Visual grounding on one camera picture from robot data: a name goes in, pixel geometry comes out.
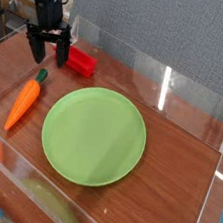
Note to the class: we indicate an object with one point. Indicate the red plastic block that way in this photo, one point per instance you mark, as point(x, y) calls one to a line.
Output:
point(78, 61)

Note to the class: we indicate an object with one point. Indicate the green round plate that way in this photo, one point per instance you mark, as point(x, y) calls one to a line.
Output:
point(93, 136)

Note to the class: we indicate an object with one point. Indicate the clear acrylic tray walls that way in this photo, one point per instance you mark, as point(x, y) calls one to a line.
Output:
point(175, 180)

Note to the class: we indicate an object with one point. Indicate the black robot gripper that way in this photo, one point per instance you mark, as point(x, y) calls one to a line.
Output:
point(49, 26)

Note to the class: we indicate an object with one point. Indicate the orange toy carrot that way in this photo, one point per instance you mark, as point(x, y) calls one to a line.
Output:
point(26, 98)

